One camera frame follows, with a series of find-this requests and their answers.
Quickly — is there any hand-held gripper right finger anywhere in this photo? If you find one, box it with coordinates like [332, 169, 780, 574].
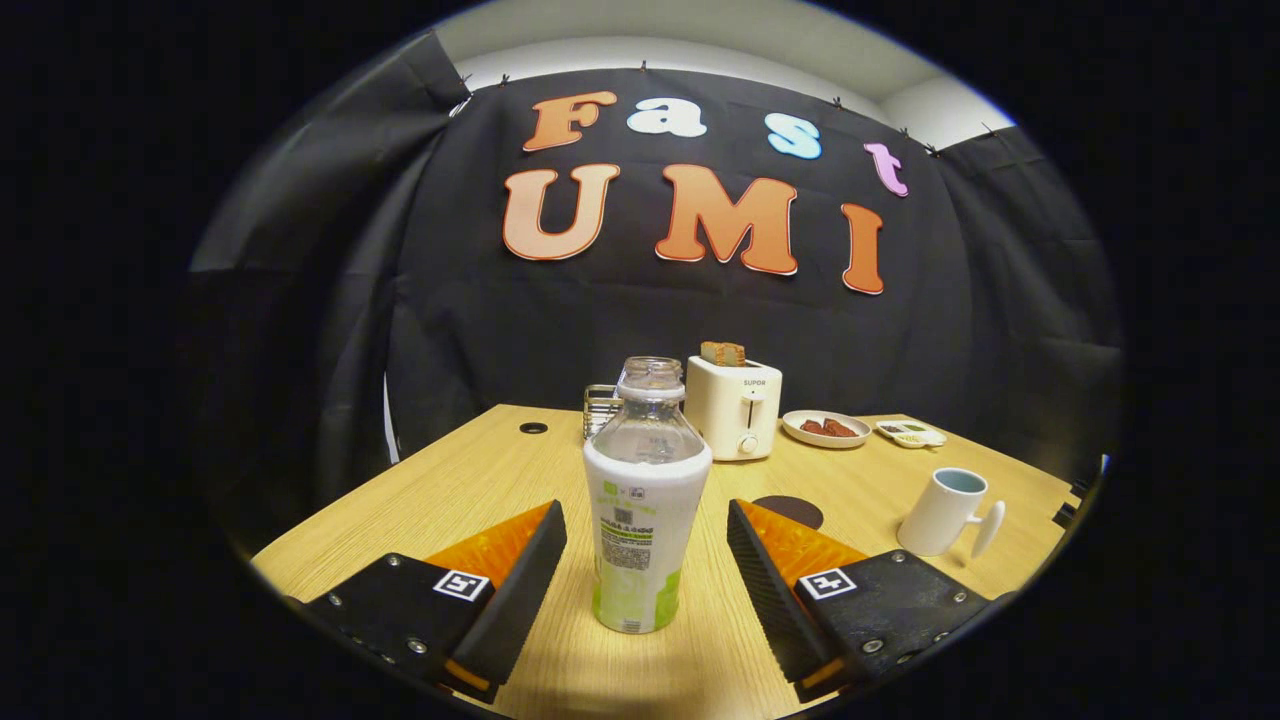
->
[727, 499, 1001, 704]

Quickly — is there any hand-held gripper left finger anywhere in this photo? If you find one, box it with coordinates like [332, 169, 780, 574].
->
[290, 500, 569, 704]

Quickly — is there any round dark brown coaster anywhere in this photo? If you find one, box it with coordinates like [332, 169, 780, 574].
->
[751, 495, 825, 531]

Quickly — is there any clear juice bottle white label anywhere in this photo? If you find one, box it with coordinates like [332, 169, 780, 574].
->
[583, 357, 714, 635]

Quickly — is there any white cup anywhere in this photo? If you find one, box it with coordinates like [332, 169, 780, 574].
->
[897, 467, 1006, 559]

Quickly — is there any wooden table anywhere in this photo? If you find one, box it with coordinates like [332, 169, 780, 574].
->
[250, 403, 1083, 720]

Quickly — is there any white oval plate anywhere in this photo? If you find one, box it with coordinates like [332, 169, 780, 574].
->
[781, 409, 873, 449]

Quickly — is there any white toaster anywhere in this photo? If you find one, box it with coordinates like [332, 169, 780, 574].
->
[685, 355, 784, 462]

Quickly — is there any white divided sauce dish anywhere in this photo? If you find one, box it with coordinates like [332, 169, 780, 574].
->
[875, 419, 948, 449]

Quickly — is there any black backdrop cloth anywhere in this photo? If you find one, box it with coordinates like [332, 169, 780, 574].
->
[185, 30, 1126, 541]

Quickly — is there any wire mesh holder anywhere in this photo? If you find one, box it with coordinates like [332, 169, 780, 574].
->
[583, 384, 623, 441]

